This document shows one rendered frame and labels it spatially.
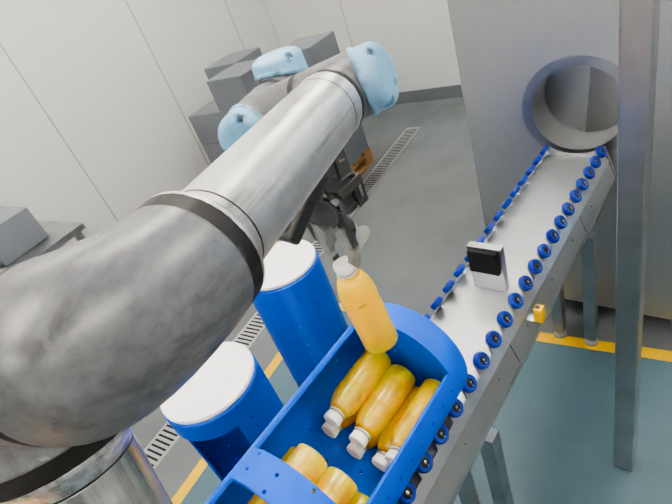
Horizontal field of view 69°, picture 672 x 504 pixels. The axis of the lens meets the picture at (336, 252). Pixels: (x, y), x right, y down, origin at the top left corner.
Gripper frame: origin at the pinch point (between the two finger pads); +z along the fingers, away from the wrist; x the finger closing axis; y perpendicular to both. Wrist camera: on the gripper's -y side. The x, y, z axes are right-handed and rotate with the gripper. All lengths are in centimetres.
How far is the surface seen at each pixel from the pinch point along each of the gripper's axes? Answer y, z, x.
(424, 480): -8, 53, -8
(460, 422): 8, 54, -8
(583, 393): 92, 147, -7
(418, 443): -8.5, 35.8, -11.1
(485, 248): 53, 39, 3
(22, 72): 89, -23, 362
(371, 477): -14, 50, 1
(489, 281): 52, 51, 4
